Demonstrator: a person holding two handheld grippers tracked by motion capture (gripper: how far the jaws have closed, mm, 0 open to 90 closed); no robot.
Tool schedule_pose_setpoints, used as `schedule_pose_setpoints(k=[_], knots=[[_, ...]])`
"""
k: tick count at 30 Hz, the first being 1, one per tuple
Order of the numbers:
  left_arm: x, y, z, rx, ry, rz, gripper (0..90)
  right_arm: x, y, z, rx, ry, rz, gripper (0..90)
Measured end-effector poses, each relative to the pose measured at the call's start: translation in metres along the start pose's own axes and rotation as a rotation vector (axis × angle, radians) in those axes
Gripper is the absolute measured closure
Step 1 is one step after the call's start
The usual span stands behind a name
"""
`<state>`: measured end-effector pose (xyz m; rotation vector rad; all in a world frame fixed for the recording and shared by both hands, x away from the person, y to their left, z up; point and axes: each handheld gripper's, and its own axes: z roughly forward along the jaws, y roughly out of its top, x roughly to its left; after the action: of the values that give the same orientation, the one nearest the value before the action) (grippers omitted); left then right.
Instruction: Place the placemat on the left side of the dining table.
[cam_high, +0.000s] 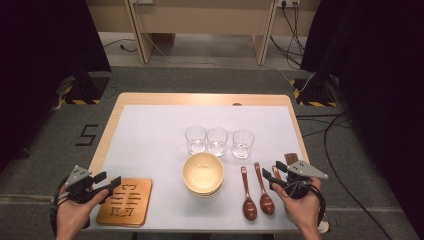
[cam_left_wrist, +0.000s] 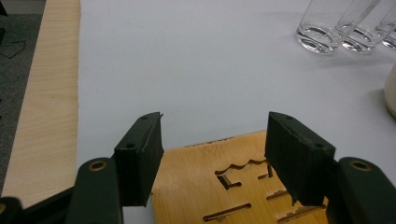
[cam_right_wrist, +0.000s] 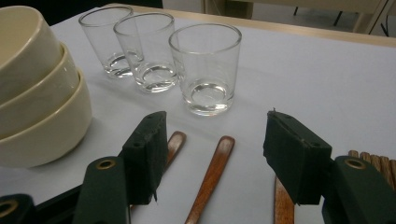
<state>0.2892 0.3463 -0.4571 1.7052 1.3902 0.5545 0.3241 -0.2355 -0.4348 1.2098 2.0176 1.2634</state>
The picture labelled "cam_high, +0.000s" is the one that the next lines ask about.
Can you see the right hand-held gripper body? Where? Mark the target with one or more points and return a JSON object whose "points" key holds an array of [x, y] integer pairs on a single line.
{"points": [[300, 181]]}

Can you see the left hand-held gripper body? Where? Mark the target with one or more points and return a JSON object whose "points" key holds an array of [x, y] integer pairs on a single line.
{"points": [[81, 190]]}

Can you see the brown wooden spoon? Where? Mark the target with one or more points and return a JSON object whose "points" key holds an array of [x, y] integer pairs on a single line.
{"points": [[266, 203], [276, 171], [249, 208]]}

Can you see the clear drinking glass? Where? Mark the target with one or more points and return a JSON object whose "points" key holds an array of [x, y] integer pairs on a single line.
{"points": [[217, 141], [243, 144], [195, 140]]}

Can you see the person's left hand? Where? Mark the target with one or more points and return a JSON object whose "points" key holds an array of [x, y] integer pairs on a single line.
{"points": [[71, 216]]}

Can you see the person's right hand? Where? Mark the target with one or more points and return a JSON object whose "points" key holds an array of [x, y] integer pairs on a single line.
{"points": [[303, 213]]}

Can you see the white paper sheet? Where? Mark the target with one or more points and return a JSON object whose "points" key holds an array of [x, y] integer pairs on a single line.
{"points": [[160, 140]]}

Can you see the black stand base striped tape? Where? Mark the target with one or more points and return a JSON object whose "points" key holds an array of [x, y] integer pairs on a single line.
{"points": [[86, 88], [316, 90]]}

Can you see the black curtain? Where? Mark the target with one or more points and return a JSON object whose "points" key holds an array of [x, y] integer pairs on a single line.
{"points": [[383, 83], [40, 50]]}

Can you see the light wooden desk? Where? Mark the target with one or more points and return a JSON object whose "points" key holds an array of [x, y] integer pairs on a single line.
{"points": [[200, 20]]}

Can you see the white wall outlet with plugs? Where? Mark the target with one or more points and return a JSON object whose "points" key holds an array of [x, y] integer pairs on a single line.
{"points": [[289, 2]]}

